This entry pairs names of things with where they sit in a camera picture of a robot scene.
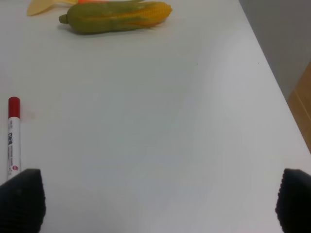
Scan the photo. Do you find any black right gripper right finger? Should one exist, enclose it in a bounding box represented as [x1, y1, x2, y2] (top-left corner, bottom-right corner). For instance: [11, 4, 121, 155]
[275, 168, 311, 233]

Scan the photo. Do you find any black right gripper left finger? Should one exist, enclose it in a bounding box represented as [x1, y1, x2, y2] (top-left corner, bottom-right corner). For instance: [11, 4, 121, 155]
[0, 168, 46, 233]

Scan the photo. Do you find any red white marker pen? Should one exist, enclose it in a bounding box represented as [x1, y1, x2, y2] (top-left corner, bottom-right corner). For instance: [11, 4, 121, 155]
[7, 97, 21, 179]

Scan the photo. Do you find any brown cardboard box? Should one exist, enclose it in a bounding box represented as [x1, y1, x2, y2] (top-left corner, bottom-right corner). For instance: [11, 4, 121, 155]
[287, 63, 311, 151]

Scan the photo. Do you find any yellow orange rice spatula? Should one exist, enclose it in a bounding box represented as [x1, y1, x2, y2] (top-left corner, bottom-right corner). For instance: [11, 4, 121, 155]
[26, 0, 146, 17]

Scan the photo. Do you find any toy corn cob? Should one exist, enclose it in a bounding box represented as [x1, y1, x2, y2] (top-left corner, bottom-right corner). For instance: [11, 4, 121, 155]
[59, 0, 173, 34]

